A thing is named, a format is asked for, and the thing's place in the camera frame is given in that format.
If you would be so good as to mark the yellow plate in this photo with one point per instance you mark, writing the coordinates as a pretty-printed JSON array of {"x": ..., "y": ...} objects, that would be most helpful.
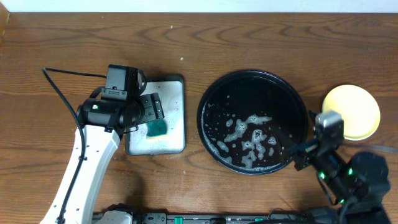
[{"x": 358, "y": 109}]

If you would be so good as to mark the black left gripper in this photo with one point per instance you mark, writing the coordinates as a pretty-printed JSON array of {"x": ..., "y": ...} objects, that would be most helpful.
[{"x": 152, "y": 109}]

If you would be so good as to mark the rectangular black sponge tray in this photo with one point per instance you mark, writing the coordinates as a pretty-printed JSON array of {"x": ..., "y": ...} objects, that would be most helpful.
[{"x": 171, "y": 93}]

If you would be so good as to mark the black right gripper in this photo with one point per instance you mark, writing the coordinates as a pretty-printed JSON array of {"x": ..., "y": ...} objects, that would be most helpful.
[{"x": 303, "y": 162}]

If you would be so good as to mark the green yellow sponge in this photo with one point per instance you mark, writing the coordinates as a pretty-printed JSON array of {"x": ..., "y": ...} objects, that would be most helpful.
[{"x": 156, "y": 129}]

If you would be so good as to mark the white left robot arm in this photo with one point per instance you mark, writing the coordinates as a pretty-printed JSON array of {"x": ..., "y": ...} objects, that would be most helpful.
[{"x": 79, "y": 188}]

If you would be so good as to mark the round black tray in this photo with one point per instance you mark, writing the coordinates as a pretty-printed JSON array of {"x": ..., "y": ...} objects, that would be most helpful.
[{"x": 248, "y": 118}]

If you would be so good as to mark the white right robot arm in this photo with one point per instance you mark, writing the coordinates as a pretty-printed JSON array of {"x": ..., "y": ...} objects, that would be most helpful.
[{"x": 358, "y": 185}]

